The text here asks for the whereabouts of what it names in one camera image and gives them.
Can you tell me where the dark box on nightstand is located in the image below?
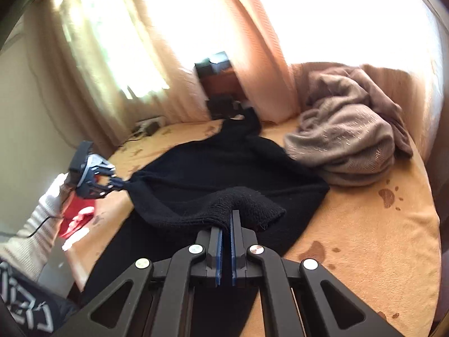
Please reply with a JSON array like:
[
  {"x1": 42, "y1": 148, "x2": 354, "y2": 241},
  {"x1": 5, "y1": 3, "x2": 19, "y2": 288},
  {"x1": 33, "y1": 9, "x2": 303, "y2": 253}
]
[{"x1": 195, "y1": 51, "x2": 232, "y2": 79}]

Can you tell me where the white power strip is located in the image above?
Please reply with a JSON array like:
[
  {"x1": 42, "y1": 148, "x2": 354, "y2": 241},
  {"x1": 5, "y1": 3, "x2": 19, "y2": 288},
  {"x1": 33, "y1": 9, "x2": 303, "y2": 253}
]
[{"x1": 136, "y1": 116, "x2": 167, "y2": 131}]

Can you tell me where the black cable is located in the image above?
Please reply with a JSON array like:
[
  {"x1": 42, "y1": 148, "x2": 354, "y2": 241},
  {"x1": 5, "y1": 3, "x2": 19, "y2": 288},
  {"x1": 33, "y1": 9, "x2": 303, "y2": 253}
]
[{"x1": 26, "y1": 195, "x2": 69, "y2": 239}]

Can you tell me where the cream ribbed left sleeve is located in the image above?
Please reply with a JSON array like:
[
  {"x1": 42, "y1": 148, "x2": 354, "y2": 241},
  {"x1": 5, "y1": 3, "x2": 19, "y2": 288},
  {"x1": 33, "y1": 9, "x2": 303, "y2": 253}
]
[{"x1": 1, "y1": 174, "x2": 68, "y2": 281}]

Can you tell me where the black knit sweater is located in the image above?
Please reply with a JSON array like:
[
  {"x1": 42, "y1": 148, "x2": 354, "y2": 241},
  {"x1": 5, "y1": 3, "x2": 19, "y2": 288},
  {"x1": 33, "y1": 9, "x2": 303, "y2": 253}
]
[{"x1": 81, "y1": 108, "x2": 329, "y2": 304}]

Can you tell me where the black box beside bed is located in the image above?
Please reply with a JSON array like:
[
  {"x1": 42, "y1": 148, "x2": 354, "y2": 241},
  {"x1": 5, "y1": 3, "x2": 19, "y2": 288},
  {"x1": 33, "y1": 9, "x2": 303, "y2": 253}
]
[{"x1": 206, "y1": 94, "x2": 240, "y2": 120}]

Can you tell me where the taupe knit sweater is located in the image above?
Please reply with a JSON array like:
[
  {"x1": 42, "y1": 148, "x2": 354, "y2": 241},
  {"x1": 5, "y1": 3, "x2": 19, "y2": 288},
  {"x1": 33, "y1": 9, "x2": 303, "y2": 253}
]
[{"x1": 284, "y1": 66, "x2": 413, "y2": 186}]

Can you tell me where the person's left hand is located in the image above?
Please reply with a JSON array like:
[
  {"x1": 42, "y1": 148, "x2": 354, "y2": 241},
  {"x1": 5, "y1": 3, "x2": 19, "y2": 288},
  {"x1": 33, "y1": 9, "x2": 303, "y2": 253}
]
[{"x1": 59, "y1": 183, "x2": 75, "y2": 215}]

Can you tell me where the orange woven curtain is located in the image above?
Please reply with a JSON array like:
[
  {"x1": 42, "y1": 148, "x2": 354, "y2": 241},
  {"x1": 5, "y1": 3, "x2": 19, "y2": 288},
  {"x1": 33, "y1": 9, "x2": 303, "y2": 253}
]
[{"x1": 222, "y1": 0, "x2": 299, "y2": 123}]

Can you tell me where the wooden nightstand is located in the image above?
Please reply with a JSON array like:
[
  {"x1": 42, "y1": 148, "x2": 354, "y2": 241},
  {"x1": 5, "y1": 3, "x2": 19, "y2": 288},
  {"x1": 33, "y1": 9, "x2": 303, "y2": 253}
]
[{"x1": 200, "y1": 68, "x2": 247, "y2": 101}]

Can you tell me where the black charger adapter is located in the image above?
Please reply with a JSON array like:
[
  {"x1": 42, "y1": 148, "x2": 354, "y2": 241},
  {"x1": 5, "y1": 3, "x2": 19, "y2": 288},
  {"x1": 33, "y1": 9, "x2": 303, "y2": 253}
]
[{"x1": 144, "y1": 121, "x2": 161, "y2": 137}]

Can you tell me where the cream lace curtain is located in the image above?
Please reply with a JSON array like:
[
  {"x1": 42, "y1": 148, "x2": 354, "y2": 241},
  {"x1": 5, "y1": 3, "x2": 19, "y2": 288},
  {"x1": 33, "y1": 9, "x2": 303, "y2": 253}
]
[{"x1": 24, "y1": 0, "x2": 210, "y2": 154}]

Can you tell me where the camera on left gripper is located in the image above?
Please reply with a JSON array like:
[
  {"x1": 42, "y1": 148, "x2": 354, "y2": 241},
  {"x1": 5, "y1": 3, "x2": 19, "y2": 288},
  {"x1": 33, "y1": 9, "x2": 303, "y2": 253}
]
[{"x1": 66, "y1": 141, "x2": 93, "y2": 188}]

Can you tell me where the red cloth on bed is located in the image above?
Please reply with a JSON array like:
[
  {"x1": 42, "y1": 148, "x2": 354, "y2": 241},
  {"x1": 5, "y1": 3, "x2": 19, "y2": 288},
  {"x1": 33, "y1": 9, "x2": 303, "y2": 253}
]
[{"x1": 58, "y1": 196, "x2": 95, "y2": 240}]

